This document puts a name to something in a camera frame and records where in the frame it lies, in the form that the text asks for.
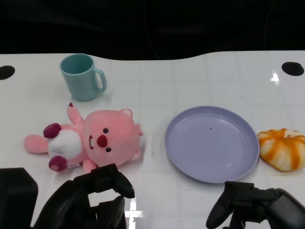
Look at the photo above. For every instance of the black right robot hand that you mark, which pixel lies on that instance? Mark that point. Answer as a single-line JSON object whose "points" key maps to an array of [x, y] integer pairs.
{"points": [[262, 205]]}

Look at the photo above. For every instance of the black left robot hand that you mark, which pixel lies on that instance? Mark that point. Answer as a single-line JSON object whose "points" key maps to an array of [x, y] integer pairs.
{"points": [[71, 202]]}

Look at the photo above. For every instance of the pink plush beaver doll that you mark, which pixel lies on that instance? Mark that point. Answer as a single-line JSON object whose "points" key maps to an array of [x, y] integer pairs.
{"points": [[114, 136]]}

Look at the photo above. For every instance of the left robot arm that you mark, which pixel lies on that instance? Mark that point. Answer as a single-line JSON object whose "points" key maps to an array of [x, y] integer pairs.
{"points": [[14, 198]]}

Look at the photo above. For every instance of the lavender plastic plate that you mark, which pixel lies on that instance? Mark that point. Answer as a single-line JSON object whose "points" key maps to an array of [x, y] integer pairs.
{"points": [[209, 148]]}

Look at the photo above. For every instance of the orange white striped bun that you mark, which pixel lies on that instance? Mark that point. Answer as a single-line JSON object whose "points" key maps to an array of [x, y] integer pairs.
{"points": [[283, 152]]}

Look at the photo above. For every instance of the teal plastic mug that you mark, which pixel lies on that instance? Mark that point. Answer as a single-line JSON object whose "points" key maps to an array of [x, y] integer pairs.
{"points": [[79, 83]]}

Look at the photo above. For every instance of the black table grommet hole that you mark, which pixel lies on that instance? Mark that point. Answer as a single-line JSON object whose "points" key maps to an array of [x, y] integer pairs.
{"points": [[6, 72], [292, 68]]}

